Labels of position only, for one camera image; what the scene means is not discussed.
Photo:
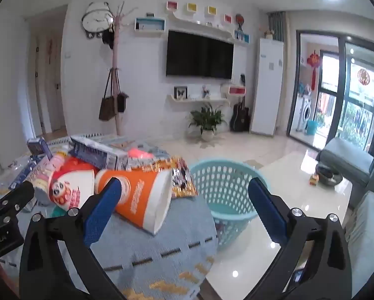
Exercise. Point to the white washing machine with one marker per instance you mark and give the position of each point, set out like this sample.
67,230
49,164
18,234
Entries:
306,112

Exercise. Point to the teal plastic laundry basket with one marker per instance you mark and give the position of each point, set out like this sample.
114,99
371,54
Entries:
227,178

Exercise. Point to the small colourful figurine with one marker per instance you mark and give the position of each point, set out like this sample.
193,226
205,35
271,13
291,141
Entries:
205,92

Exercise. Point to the dark sliding glass door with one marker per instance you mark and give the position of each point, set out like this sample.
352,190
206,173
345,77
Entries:
343,78

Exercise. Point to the brown tote bag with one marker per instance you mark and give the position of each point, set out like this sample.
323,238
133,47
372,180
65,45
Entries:
107,109

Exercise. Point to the shiny yellow snack wrapper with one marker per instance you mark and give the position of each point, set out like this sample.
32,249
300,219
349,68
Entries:
182,178

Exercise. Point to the white blue milk carton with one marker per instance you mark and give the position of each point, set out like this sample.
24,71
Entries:
96,153

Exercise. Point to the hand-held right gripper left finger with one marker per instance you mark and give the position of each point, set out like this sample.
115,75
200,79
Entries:
102,212

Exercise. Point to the pink tree coat rack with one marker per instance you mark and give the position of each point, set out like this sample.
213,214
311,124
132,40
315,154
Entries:
115,68

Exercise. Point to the dark round bowl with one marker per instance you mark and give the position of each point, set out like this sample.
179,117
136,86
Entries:
329,175

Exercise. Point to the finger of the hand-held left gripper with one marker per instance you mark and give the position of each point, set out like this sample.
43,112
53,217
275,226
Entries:
16,198

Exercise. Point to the small blue wall box shelf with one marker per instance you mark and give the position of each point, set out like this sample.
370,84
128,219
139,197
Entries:
241,36

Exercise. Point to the black flat television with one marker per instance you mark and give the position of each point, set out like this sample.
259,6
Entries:
199,54

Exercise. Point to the round red window decal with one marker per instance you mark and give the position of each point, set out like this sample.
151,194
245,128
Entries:
363,76

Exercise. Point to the yellow wall box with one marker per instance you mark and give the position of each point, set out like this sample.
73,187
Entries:
191,7
212,10

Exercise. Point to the blue plastic bucket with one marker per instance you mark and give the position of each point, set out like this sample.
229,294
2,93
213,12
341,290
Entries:
312,127

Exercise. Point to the small black bag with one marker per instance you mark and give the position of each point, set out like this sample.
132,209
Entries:
122,102

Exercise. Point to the curved white wall shelf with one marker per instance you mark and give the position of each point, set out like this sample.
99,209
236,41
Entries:
199,100

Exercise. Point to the red knot hanging ornament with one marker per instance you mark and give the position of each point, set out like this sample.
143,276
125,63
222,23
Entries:
314,61

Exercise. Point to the white glossy coffee table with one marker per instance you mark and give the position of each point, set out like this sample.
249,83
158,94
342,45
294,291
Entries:
293,175

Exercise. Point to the patterned blue tablecloth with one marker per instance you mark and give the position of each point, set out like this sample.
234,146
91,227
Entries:
162,256

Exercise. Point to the framed butterfly picture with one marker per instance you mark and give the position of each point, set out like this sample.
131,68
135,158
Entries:
181,92

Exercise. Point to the potted green plant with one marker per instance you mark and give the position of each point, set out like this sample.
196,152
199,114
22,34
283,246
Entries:
207,120

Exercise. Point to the red panda print noodle cup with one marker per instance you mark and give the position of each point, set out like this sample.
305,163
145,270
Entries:
73,184

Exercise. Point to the panda wall clock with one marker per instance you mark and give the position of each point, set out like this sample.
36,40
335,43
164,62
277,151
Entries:
96,20

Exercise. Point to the red wall box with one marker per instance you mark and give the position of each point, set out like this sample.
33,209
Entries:
227,18
172,5

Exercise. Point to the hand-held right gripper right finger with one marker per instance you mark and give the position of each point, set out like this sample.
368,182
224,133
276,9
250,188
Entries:
268,209

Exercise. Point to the green grey curtain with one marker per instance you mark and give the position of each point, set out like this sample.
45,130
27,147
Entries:
276,25

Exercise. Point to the small dark blue carton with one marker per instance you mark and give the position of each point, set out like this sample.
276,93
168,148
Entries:
38,148

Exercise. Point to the orange paper noodle cup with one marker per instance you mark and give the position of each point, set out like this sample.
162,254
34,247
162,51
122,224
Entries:
137,198

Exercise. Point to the white standing air conditioner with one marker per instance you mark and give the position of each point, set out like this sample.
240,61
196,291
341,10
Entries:
266,84

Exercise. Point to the red white wall box shelf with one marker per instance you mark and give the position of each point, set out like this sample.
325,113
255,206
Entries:
235,89

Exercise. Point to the long white wall shelf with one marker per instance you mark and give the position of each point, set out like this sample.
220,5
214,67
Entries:
202,25

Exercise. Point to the black acoustic guitar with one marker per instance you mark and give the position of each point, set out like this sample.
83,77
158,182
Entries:
239,118

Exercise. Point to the small yellow toy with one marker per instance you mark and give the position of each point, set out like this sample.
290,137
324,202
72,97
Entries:
314,180

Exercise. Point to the grey blue sofa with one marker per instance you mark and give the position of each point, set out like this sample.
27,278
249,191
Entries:
346,153

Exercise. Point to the pink plastic packet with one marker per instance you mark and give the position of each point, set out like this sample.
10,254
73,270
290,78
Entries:
140,154

